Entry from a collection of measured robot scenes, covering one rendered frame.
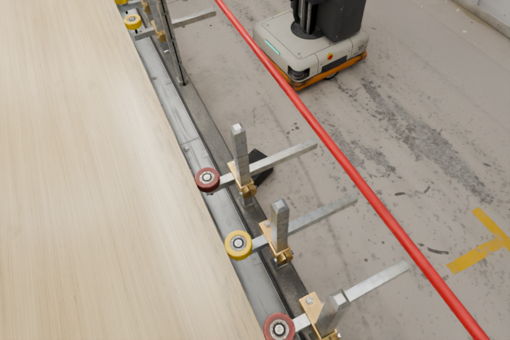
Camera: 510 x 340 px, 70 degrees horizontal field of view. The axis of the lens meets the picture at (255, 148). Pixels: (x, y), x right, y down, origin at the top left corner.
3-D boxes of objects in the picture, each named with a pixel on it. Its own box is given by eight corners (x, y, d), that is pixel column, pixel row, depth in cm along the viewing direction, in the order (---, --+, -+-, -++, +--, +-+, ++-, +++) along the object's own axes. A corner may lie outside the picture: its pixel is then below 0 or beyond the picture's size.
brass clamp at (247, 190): (242, 165, 131) (241, 156, 127) (259, 193, 123) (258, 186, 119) (226, 171, 129) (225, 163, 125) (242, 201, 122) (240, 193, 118)
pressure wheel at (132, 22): (135, 33, 184) (127, 12, 175) (149, 34, 183) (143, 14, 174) (127, 42, 180) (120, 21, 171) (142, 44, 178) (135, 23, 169)
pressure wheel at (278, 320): (280, 361, 95) (281, 355, 86) (258, 338, 98) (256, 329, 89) (300, 336, 98) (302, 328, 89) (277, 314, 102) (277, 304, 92)
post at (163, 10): (185, 77, 177) (162, -10, 141) (189, 83, 174) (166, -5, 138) (177, 80, 176) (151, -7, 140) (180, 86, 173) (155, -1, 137)
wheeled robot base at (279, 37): (317, 20, 311) (319, -7, 291) (367, 60, 277) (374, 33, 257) (250, 48, 292) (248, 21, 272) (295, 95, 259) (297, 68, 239)
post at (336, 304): (319, 332, 111) (342, 286, 72) (325, 343, 109) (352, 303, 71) (309, 337, 110) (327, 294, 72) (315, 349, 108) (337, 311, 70)
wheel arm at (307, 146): (312, 143, 135) (313, 136, 131) (317, 149, 133) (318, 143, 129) (203, 190, 125) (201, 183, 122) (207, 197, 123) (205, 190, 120)
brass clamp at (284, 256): (274, 222, 117) (274, 215, 113) (294, 259, 110) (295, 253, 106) (257, 231, 116) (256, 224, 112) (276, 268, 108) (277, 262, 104)
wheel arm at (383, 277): (399, 262, 108) (403, 257, 104) (407, 272, 106) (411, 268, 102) (269, 334, 98) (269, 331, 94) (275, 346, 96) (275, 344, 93)
